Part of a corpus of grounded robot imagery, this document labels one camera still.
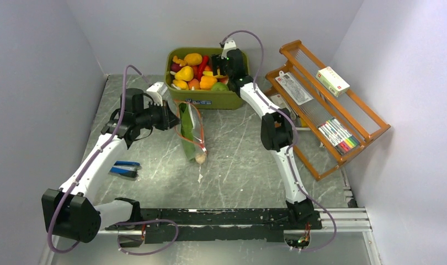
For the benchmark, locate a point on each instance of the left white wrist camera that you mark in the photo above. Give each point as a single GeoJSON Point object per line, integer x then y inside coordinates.
{"type": "Point", "coordinates": [157, 91]}

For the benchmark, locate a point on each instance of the blue black pliers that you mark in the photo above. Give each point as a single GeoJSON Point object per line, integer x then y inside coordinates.
{"type": "Point", "coordinates": [127, 169]}

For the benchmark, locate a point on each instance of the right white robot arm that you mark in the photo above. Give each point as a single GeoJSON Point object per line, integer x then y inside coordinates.
{"type": "Point", "coordinates": [276, 131]}

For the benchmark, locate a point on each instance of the orange bell pepper toy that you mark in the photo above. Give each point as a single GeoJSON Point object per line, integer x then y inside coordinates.
{"type": "Point", "coordinates": [206, 82]}

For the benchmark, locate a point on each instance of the colour marker pen set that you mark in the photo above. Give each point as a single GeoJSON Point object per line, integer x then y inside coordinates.
{"type": "Point", "coordinates": [338, 136]}

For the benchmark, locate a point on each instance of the clear zip top bag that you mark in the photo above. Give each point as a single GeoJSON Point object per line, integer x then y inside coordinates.
{"type": "Point", "coordinates": [198, 129]}

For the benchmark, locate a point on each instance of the small red chili toy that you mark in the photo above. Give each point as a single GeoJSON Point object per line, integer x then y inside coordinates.
{"type": "Point", "coordinates": [201, 67]}

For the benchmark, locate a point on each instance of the white packaged card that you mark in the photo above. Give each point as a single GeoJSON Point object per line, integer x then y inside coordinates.
{"type": "Point", "coordinates": [293, 87]}

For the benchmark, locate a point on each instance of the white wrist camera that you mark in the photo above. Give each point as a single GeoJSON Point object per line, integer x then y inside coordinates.
{"type": "Point", "coordinates": [228, 45]}
{"type": "Point", "coordinates": [157, 91]}

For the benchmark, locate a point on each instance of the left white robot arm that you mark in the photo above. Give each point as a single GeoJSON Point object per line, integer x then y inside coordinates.
{"type": "Point", "coordinates": [68, 211]}

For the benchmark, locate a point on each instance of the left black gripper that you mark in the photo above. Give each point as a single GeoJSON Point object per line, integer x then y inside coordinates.
{"type": "Point", "coordinates": [168, 118]}

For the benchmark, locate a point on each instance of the orange wooden rack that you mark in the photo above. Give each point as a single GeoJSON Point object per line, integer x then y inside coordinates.
{"type": "Point", "coordinates": [360, 120]}

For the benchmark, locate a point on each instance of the white green box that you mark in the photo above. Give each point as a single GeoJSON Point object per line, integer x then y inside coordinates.
{"type": "Point", "coordinates": [332, 81]}

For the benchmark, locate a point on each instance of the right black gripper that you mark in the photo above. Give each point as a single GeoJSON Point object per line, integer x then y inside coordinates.
{"type": "Point", "coordinates": [217, 61]}

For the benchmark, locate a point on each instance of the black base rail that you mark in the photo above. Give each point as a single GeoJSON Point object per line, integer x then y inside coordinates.
{"type": "Point", "coordinates": [269, 224]}

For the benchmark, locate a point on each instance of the green leafy vegetable toy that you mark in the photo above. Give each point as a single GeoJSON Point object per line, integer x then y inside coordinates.
{"type": "Point", "coordinates": [187, 130]}

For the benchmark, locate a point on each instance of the green plastic bin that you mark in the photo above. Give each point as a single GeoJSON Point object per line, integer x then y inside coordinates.
{"type": "Point", "coordinates": [203, 99]}

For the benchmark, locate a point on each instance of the green round cabbage toy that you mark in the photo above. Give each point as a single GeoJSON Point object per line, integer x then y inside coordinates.
{"type": "Point", "coordinates": [219, 86]}

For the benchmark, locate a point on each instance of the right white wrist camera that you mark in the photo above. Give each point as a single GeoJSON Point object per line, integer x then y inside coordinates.
{"type": "Point", "coordinates": [228, 45]}

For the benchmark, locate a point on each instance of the white garlic toy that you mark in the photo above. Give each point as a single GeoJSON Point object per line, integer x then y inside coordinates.
{"type": "Point", "coordinates": [200, 158]}

